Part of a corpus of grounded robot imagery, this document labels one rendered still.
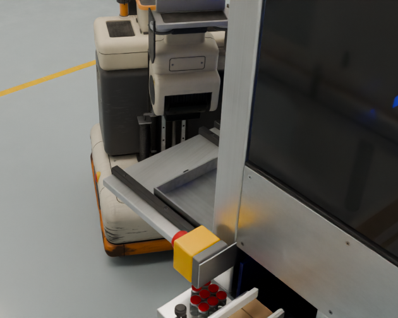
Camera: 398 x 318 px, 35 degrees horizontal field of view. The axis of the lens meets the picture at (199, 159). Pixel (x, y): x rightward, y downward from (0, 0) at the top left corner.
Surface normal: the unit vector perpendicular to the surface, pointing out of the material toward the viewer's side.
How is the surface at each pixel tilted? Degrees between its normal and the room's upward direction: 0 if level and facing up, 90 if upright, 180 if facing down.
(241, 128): 90
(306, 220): 90
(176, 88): 98
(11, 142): 0
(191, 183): 0
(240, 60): 90
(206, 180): 0
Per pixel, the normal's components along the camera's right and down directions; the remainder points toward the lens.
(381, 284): -0.75, 0.36
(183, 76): 0.07, -0.72
